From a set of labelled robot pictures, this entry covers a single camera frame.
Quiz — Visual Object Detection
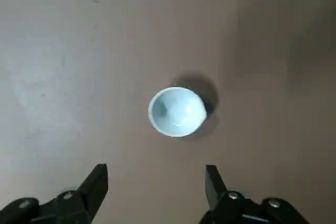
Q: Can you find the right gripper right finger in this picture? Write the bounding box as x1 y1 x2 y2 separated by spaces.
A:
196 165 316 224

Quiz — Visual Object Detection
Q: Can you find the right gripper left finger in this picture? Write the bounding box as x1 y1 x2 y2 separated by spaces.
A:
0 163 109 224

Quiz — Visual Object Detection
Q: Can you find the white porcelain crucible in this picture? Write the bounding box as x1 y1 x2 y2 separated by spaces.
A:
148 86 208 138

